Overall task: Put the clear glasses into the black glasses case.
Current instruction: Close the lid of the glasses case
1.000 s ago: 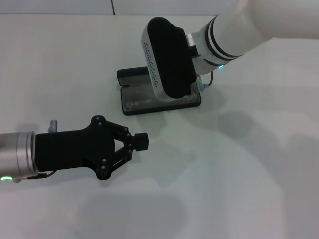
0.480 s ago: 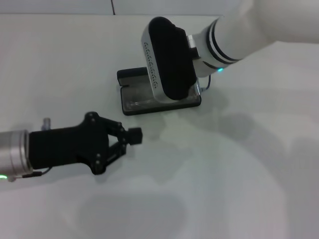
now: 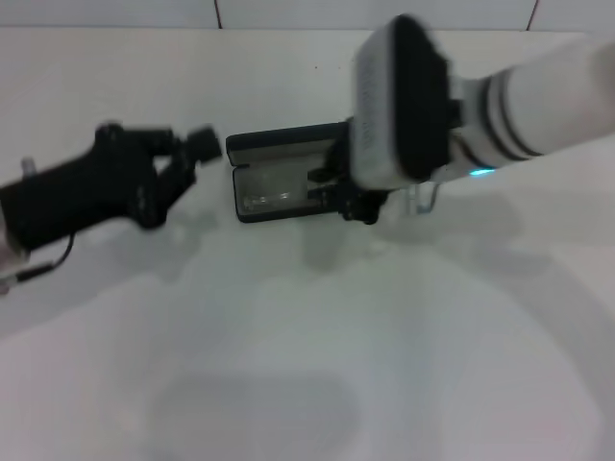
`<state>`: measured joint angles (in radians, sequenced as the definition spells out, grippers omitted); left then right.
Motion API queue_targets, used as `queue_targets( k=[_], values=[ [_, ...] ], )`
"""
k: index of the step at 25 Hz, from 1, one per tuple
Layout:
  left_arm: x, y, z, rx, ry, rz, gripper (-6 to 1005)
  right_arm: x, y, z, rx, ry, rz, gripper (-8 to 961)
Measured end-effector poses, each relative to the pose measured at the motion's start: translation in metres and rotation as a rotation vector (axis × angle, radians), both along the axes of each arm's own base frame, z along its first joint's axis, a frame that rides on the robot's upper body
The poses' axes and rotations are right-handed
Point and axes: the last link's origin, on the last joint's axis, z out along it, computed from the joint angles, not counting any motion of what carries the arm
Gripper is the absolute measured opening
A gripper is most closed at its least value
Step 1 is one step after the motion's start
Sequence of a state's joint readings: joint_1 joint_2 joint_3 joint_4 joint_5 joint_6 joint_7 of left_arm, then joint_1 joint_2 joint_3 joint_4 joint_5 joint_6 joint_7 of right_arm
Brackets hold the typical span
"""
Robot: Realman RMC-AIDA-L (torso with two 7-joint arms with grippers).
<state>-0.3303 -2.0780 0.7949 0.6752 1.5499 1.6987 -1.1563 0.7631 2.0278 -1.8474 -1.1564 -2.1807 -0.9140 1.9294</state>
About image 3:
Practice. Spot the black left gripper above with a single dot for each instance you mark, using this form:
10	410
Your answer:
96	192

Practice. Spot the black glasses case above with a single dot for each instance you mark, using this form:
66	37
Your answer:
269	144

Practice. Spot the clear white glasses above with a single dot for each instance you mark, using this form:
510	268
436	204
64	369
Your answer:
269	197

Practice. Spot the silver left wrist bracket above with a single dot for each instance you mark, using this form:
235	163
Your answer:
29	165

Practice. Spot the silver right wrist bracket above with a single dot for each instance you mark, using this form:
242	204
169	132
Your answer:
423	207

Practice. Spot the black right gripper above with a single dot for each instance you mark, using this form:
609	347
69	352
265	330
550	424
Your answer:
355	201

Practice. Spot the silver wrist bracket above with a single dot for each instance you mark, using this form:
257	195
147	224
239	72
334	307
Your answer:
423	207
29	165

